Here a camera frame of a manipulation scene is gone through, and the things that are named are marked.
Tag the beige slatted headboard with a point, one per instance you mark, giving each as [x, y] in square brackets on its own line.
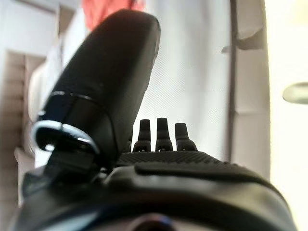
[14, 96]

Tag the white duvet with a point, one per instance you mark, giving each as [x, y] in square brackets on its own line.
[43, 79]

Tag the beige upholstered bed frame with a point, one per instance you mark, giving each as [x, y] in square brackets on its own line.
[250, 96]

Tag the red garment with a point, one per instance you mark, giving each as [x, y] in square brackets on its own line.
[108, 9]

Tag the grey robot left leg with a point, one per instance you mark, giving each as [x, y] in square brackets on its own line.
[297, 92]

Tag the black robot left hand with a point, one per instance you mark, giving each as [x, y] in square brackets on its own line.
[108, 84]

